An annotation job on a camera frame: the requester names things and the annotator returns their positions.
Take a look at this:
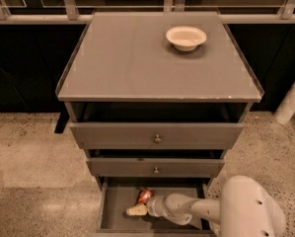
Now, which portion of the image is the red coke can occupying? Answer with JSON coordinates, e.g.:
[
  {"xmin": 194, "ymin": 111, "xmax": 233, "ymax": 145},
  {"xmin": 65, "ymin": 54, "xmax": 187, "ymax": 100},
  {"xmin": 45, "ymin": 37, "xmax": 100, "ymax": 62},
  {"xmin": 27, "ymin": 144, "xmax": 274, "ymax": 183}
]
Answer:
[{"xmin": 136, "ymin": 188, "xmax": 155, "ymax": 204}]

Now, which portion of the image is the brass middle drawer knob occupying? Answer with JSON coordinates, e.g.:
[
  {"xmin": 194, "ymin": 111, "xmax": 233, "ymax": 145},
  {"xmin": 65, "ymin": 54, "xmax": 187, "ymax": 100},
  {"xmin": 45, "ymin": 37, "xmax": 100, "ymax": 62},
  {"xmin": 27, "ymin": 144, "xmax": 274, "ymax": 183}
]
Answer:
[{"xmin": 153, "ymin": 167, "xmax": 160, "ymax": 175}]

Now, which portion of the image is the metal window railing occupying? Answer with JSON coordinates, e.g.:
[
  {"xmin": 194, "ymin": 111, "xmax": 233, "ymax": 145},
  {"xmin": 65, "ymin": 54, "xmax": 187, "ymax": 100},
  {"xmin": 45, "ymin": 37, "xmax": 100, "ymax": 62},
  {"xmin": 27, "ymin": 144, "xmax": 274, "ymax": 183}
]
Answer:
[{"xmin": 0, "ymin": 0, "xmax": 295, "ymax": 24}]

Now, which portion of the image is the grey top drawer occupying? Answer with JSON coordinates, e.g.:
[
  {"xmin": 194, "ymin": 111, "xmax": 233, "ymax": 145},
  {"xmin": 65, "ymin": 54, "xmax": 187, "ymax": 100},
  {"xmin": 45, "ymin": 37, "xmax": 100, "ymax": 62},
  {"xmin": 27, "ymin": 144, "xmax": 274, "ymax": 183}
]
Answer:
[{"xmin": 70, "ymin": 122, "xmax": 243, "ymax": 150}]

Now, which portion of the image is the grey middle drawer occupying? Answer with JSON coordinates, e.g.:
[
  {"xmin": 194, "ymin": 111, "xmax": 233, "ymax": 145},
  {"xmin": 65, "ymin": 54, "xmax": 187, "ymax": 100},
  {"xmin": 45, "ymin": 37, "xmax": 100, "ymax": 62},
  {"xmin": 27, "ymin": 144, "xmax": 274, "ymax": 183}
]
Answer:
[{"xmin": 86, "ymin": 158, "xmax": 224, "ymax": 178}]

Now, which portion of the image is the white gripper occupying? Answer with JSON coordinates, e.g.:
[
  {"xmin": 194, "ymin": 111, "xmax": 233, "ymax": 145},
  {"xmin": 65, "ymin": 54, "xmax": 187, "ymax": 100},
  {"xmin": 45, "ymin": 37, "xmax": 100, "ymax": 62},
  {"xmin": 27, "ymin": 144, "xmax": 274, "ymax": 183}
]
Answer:
[{"xmin": 126, "ymin": 196, "xmax": 168, "ymax": 217}]

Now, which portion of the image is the grey drawer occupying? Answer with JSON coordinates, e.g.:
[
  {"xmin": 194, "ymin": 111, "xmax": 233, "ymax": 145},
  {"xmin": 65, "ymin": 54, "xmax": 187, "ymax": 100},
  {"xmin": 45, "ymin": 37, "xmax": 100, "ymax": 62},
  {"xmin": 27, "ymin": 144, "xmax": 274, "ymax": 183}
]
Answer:
[
  {"xmin": 70, "ymin": 122, "xmax": 243, "ymax": 150},
  {"xmin": 86, "ymin": 158, "xmax": 224, "ymax": 178},
  {"xmin": 95, "ymin": 177, "xmax": 216, "ymax": 237}
]

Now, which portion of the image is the brass drawer knob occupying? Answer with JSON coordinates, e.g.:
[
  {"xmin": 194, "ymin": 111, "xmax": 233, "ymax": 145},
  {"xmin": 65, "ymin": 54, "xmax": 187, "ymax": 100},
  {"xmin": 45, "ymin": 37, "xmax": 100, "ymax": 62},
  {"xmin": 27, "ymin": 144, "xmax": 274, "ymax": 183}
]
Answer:
[
  {"xmin": 154, "ymin": 134, "xmax": 162, "ymax": 144},
  {"xmin": 153, "ymin": 167, "xmax": 160, "ymax": 175}
]

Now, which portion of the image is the brass top drawer knob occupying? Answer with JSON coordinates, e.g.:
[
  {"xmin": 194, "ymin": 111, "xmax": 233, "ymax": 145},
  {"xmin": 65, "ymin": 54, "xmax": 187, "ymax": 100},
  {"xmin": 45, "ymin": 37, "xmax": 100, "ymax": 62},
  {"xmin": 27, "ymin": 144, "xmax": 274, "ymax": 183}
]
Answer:
[{"xmin": 154, "ymin": 134, "xmax": 162, "ymax": 144}]

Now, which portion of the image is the grey bottom drawer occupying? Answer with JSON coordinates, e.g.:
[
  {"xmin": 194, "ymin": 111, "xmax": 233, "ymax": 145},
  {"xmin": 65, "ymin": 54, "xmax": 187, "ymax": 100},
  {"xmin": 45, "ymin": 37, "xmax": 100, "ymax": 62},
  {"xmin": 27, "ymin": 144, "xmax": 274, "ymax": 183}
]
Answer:
[{"xmin": 95, "ymin": 177, "xmax": 216, "ymax": 237}]

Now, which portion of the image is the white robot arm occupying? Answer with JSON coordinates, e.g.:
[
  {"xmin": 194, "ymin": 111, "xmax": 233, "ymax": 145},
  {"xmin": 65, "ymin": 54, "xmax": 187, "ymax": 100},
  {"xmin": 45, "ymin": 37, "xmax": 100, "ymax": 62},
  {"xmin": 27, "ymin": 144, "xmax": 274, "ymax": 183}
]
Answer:
[{"xmin": 134, "ymin": 82, "xmax": 295, "ymax": 237}]

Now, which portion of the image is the grey drawer cabinet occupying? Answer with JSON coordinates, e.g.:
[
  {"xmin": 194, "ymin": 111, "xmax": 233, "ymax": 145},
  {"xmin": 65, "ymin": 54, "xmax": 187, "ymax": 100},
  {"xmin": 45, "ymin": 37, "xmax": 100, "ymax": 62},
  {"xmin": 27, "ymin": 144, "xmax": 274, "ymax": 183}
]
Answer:
[{"xmin": 54, "ymin": 11, "xmax": 264, "ymax": 237}]

